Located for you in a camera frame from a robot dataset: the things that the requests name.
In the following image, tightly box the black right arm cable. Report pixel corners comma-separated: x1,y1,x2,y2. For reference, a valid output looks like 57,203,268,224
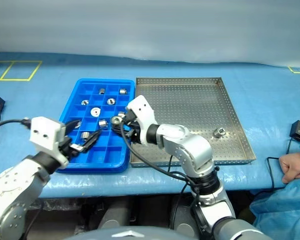
119,126,221,240

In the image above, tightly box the person's bare hand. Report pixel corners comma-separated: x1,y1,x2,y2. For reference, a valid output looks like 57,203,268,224
279,152,300,185

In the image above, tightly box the blue plastic table cover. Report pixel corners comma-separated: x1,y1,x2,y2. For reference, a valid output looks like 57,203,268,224
0,51,300,200

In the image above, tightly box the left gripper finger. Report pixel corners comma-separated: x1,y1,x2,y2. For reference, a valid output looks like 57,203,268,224
64,120,81,137
80,129,102,153

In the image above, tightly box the perforated metal tray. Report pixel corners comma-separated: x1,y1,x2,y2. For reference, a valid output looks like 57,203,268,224
130,76,257,168

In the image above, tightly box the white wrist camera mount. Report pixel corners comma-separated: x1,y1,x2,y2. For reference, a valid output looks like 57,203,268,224
29,116,70,170
126,94,159,147

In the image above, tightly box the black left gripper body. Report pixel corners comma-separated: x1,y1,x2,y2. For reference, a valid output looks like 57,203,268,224
59,136,87,158

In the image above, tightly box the grey robot torso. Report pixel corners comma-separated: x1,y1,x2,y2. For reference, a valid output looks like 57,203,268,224
64,224,206,240

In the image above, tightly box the grey rounded cylinder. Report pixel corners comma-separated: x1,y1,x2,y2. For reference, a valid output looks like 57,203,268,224
169,199,201,236
97,199,131,230

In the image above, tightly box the person's light blue coat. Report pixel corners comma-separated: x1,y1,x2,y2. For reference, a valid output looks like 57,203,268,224
249,172,300,240

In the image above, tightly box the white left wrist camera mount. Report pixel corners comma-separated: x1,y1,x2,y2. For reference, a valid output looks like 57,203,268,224
29,116,70,170

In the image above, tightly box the blue compartment tray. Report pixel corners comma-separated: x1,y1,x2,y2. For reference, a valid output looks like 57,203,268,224
56,78,136,174

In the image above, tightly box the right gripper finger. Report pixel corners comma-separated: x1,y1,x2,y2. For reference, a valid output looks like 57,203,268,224
122,112,134,124
112,124,131,137

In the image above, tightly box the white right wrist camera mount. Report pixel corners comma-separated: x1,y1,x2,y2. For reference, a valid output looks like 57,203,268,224
126,94,159,147

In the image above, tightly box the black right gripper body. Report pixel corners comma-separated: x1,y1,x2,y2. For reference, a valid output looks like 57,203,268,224
127,119,144,145

